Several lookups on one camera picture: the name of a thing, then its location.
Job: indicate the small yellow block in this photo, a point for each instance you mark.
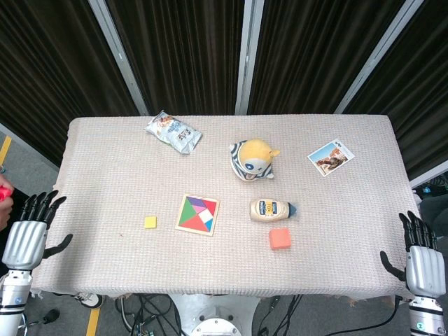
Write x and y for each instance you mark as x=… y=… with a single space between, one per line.
x=150 y=222

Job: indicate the white black sneaker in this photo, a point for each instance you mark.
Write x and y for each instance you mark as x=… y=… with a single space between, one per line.
x=89 y=299

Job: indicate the orange foam cube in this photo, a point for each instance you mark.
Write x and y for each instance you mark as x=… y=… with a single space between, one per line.
x=279 y=238

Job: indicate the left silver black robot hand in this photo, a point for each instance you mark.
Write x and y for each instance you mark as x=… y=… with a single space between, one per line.
x=26 y=241

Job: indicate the aluminium frame post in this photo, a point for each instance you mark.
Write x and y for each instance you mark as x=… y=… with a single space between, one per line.
x=249 y=56
x=379 y=56
x=117 y=56

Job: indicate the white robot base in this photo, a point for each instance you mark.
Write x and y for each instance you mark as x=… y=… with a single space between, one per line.
x=214 y=315

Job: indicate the photo postcard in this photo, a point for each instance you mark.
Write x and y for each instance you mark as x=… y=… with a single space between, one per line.
x=331 y=157

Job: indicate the wooden tangram puzzle board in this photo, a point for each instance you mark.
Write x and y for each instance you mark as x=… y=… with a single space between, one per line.
x=197 y=215

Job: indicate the silver snack bag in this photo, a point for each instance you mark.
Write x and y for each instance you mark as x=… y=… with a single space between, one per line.
x=174 y=132

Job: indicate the yellow striped plush toy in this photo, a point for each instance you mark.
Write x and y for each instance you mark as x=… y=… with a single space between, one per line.
x=252 y=160

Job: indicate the beige woven tablecloth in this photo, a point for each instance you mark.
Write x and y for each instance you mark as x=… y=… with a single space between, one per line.
x=224 y=245

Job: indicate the aluminium frame rail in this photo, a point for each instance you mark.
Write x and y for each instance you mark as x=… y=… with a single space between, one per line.
x=428 y=179

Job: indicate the mayonnaise squeeze bottle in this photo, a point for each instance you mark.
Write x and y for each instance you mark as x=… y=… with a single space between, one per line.
x=270 y=210

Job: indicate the red handheld object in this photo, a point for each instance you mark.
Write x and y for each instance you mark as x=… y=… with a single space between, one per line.
x=5 y=193

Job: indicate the dark brown curtain panel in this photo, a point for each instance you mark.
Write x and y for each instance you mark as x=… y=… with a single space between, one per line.
x=182 y=56
x=45 y=77
x=420 y=87
x=315 y=56

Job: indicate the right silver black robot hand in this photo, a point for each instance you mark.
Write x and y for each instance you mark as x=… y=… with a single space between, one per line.
x=423 y=269

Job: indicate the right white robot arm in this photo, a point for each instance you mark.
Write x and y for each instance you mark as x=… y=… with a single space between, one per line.
x=427 y=316

